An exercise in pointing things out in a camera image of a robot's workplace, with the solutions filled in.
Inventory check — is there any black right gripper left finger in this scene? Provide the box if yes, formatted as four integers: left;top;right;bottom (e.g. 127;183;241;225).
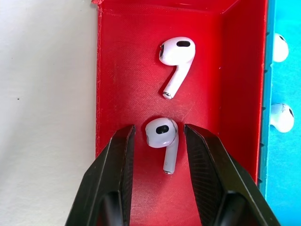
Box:
65;124;136;226

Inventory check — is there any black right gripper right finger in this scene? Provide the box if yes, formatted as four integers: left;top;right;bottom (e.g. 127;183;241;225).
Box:
183;124;281;226

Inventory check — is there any white earbud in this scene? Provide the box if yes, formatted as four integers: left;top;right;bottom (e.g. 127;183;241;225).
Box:
270;103;295;134
158;36;196;100
273;33;289;63
144;117;179;175

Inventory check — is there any blue plastic tray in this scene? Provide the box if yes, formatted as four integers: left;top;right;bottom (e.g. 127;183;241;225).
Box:
258;0;301;226

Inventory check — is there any red plastic tray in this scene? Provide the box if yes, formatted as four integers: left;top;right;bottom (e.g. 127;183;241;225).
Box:
91;0;269;226

